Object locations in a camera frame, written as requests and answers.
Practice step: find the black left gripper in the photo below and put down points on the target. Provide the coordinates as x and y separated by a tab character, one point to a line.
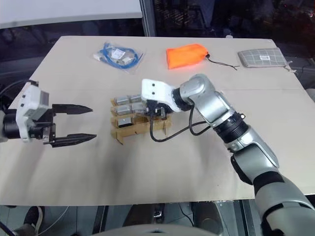
41	123

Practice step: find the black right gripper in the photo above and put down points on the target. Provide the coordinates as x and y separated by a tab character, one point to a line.
157	108

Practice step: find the small silver camera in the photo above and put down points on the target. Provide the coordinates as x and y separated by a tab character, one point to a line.
125	122
122	100
138	108
123	109
135	98

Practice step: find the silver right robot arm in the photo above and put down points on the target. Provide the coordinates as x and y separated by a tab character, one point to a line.
246	145

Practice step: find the brown cardboard divider tray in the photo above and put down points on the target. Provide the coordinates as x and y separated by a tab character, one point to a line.
137	126

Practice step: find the black shoe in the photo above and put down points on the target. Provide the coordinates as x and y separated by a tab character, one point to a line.
33	218

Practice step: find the white board panel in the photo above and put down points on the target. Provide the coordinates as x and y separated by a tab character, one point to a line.
61	12

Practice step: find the grey plaid fabric pouch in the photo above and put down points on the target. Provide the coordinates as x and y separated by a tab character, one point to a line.
262	57

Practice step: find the grey rounded robot body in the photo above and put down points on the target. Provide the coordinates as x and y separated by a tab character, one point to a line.
157	231

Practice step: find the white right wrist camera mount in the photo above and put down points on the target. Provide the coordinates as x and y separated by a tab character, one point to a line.
157	91

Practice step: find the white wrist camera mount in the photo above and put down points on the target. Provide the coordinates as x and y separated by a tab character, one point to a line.
30	98
157	91

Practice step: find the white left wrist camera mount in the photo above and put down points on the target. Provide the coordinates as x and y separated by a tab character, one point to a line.
30	98

